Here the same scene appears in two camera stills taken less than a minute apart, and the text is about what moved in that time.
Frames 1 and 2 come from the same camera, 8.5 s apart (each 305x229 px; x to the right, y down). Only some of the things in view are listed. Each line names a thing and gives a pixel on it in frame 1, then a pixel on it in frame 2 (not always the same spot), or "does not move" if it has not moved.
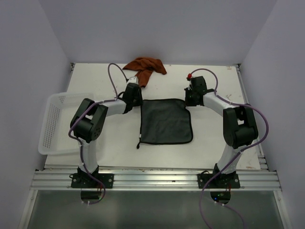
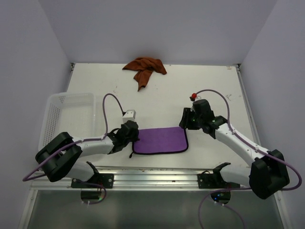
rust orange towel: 145,66 does not move
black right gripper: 187,102 -> 185,122
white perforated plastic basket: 60,109 does not move
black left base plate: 83,181 does not move
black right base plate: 222,181 does not move
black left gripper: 139,101 -> 136,136
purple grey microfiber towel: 165,121 -> 161,140
